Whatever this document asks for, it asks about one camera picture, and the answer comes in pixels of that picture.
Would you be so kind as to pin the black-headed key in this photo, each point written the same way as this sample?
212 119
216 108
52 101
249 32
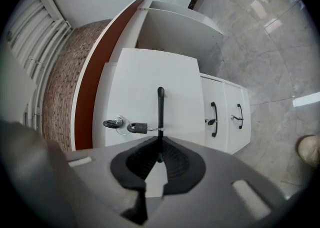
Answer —
108 123
211 122

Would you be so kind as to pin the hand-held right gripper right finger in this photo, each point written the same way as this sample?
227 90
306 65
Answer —
200 209

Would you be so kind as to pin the person's right white shoe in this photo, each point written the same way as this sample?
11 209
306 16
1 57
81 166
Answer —
310 150

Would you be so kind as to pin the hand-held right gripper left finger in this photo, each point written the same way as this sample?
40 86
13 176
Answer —
100 184

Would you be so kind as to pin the black padlock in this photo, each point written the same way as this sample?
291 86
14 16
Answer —
140 128

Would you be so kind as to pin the white desk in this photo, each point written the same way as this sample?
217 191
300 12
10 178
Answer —
175 29

